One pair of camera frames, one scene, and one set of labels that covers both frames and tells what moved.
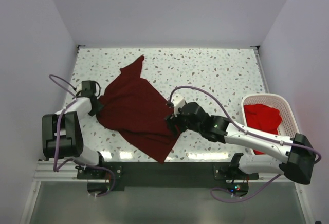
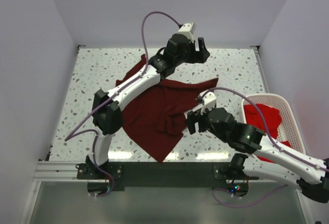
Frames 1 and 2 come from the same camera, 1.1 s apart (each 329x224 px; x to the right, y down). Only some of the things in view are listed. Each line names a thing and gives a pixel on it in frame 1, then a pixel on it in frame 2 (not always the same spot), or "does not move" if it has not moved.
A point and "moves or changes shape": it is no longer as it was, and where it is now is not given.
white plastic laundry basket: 287,127 does not move
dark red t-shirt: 133,112 moves or changes shape
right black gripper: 171,121 → 192,116
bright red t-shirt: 262,117 does not move
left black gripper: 96,109 → 198,56
